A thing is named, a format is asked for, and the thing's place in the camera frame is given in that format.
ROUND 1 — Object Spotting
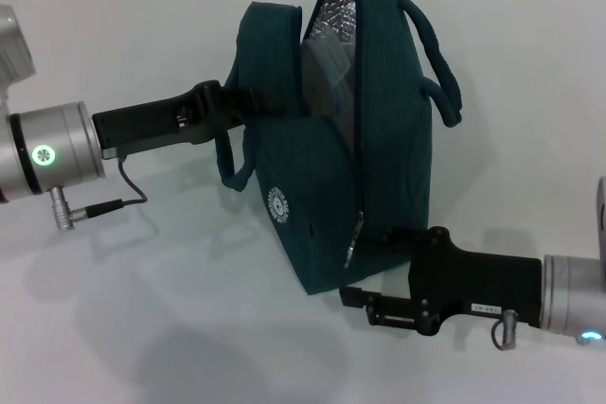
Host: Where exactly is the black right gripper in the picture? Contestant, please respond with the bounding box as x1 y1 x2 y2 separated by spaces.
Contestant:
339 227 544 337

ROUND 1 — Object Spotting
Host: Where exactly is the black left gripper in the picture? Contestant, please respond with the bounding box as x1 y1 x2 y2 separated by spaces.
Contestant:
91 80 289 160

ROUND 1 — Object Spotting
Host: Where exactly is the metal zipper pull ring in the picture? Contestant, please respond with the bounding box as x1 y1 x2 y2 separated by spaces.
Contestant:
344 209 365 269

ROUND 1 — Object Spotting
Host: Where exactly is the dark teal insulated bag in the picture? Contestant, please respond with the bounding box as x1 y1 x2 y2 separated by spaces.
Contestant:
216 0 463 296

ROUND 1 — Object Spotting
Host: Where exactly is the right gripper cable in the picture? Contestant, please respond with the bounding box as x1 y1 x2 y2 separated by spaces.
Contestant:
490 308 520 351

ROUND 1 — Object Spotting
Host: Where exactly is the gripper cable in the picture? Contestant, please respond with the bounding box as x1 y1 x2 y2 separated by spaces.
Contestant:
490 308 520 351
50 155 149 231

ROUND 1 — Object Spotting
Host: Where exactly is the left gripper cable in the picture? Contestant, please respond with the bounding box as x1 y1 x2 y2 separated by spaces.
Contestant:
50 155 149 231

